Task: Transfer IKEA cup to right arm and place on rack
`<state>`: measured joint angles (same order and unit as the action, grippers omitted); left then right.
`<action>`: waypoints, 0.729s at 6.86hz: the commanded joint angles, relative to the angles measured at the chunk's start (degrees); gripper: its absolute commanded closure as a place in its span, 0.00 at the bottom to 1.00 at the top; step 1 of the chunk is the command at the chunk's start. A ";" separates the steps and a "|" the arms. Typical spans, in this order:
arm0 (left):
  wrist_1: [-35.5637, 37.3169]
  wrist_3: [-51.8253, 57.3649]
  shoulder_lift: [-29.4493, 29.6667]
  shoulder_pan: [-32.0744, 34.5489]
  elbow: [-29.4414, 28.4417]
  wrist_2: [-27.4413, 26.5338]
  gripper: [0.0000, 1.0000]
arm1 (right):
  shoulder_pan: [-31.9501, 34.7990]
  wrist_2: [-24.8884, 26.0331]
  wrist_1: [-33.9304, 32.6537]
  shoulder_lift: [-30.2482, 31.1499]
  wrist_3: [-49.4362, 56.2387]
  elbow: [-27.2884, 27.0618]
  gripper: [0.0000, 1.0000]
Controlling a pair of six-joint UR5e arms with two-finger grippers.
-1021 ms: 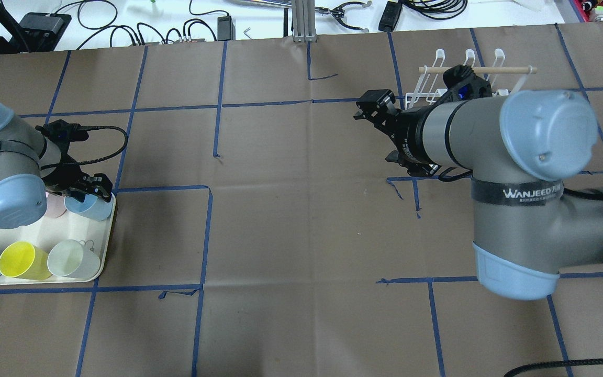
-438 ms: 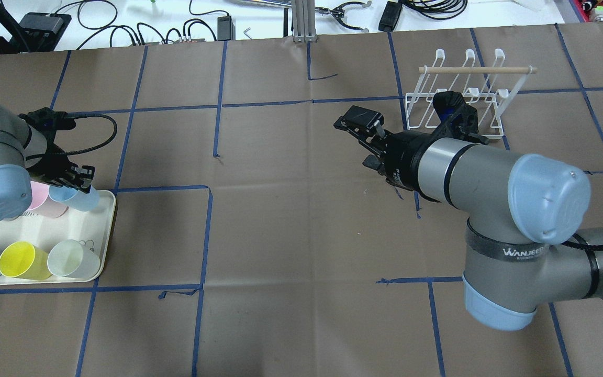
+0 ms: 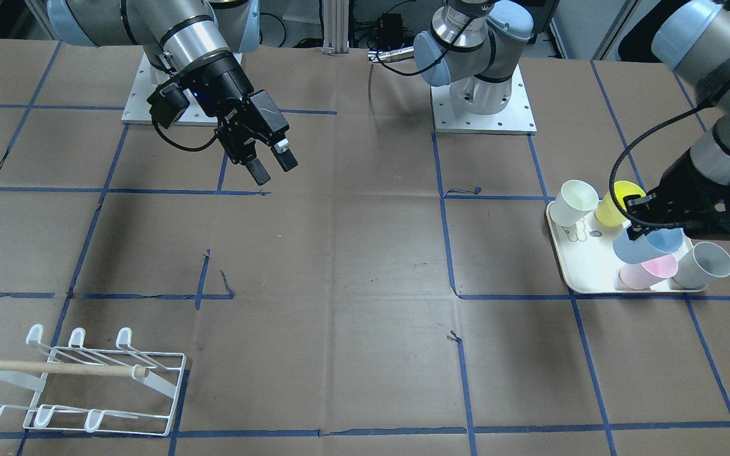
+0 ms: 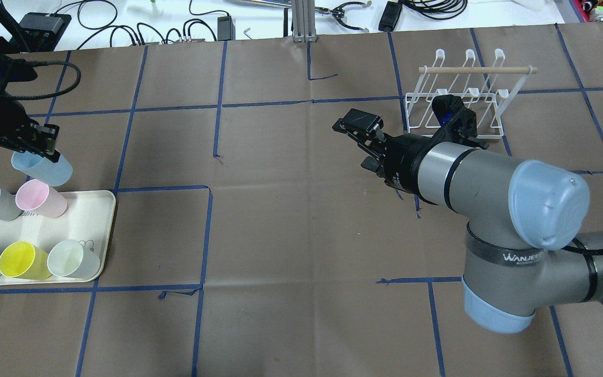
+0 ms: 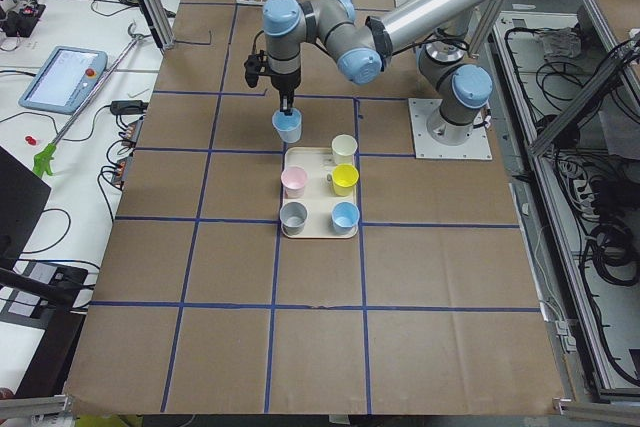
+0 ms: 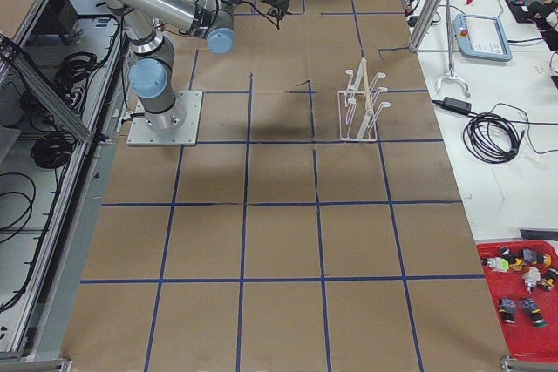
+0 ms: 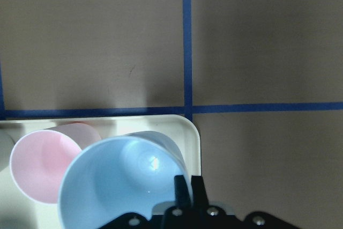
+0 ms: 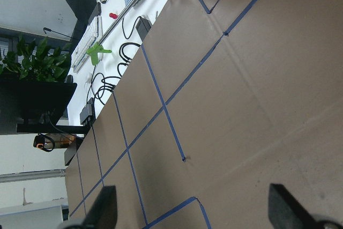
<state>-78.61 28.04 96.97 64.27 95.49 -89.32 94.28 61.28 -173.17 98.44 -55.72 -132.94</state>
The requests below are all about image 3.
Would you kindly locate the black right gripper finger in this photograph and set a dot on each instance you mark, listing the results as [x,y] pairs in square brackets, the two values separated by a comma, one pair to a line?
[284,156]
[257,171]

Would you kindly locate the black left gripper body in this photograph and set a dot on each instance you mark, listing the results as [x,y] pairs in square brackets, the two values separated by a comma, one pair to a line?
[684,179]

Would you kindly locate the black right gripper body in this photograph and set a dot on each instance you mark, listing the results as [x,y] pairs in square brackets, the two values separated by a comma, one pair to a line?
[218,87]

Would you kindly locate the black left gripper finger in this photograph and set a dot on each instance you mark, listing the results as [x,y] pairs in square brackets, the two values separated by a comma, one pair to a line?
[635,231]

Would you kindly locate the light blue plastic cup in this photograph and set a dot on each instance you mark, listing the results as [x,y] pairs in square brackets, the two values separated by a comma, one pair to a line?
[648,246]

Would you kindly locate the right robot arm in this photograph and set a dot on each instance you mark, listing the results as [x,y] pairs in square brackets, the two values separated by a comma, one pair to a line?
[183,40]

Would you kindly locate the yellow plastic cup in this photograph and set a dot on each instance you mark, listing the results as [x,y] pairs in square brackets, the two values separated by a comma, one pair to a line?
[607,212]

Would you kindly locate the pink plastic cup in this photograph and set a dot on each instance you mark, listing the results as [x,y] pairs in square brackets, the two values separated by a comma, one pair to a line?
[646,274]

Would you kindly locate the grey plastic cup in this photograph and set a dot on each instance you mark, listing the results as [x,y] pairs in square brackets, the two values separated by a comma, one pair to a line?
[704,263]

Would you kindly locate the white plastic cup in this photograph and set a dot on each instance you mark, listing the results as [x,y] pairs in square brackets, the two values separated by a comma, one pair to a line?
[575,200]

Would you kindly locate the cream plastic tray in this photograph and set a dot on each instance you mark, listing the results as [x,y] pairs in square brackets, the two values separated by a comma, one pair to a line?
[587,261]

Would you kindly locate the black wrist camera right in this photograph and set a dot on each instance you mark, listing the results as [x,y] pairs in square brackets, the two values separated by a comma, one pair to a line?
[167,102]

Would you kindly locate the aluminium frame post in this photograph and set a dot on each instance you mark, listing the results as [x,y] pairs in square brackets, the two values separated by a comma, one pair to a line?
[335,25]

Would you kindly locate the white wire cup rack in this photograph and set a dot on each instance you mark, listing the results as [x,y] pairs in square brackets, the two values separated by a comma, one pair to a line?
[78,389]

